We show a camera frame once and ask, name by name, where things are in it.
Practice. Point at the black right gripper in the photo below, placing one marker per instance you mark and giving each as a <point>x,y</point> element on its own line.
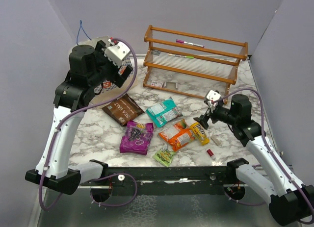
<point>203,119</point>

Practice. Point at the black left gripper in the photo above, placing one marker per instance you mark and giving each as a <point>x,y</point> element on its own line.
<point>100,51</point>

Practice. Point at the checkered paper bag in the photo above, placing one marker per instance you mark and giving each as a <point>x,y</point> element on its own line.
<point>108,90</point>

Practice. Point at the brown sea salt snack bag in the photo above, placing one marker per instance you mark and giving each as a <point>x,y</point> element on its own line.
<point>123,110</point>

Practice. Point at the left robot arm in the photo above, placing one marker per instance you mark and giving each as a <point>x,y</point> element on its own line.
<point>70,105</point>

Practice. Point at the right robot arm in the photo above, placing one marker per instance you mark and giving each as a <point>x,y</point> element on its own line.
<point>288,198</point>

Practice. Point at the yellow M&M's candy bag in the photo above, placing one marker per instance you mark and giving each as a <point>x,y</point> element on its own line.
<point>199,133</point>

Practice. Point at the orange snack bag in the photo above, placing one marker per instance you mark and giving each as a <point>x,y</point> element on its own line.
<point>178,135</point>

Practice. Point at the teal snack bag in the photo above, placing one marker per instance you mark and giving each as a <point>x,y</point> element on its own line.
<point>163,112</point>

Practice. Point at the purple raisin snack bag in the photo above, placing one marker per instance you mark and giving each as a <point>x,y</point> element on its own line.
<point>137,138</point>

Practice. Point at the small beige wrapper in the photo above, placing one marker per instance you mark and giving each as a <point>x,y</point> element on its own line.
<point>215,140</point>

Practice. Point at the red lip balm tube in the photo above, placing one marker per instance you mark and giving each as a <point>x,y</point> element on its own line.
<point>211,154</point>

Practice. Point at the small red white card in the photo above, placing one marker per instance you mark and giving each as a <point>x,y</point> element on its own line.
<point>157,84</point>

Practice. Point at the wooden shelf rack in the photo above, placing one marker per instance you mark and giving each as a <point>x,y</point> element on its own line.
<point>214,67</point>

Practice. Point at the light green candy packet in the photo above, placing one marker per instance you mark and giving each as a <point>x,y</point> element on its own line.
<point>164,156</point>

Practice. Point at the green marker pen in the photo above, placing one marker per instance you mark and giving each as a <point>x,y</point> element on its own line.
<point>181,56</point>

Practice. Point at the pink marker pen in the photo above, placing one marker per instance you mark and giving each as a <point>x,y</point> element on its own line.
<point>189,43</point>

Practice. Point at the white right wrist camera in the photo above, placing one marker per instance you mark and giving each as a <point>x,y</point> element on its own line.
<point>211,98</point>

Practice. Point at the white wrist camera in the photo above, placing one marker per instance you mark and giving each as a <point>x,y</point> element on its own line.
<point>211,98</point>
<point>116,52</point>

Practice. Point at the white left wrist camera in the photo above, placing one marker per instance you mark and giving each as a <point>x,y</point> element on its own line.
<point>116,52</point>

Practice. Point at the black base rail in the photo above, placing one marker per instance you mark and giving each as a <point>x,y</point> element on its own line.
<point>166,181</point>

